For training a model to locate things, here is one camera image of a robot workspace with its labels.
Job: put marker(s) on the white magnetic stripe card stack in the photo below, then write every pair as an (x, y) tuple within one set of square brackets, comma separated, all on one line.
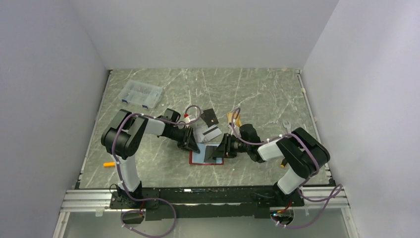
[(204, 134)]

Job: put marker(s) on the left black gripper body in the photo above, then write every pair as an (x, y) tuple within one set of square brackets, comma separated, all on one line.
[(178, 135)]

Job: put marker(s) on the orange card stack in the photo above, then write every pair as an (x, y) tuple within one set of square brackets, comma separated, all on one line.
[(234, 118)]

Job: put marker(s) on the silver wrench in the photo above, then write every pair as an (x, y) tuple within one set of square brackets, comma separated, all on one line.
[(287, 125)]

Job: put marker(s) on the aluminium frame rail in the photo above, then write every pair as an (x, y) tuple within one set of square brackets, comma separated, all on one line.
[(315, 197)]

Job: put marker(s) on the single black card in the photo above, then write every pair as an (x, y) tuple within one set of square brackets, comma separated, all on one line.
[(208, 157)]

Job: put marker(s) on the yellow black screwdriver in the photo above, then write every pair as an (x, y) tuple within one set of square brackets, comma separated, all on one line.
[(283, 163)]

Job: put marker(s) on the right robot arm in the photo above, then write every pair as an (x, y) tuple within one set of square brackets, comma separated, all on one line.
[(302, 152)]

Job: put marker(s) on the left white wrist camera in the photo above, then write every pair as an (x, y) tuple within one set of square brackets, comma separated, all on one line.
[(188, 119)]

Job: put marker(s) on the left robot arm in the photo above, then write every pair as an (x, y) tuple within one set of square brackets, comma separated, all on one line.
[(124, 134)]

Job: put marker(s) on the red leather wallet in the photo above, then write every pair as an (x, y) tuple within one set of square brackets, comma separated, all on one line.
[(198, 158)]

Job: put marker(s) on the black card holder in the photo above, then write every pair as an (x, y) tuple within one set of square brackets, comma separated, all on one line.
[(209, 117)]

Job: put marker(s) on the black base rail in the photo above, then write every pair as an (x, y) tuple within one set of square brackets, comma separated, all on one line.
[(207, 202)]

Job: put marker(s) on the clear plastic organizer box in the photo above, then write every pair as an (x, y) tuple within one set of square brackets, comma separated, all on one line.
[(141, 94)]

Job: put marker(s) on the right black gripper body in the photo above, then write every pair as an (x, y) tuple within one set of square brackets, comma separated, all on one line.
[(238, 145)]

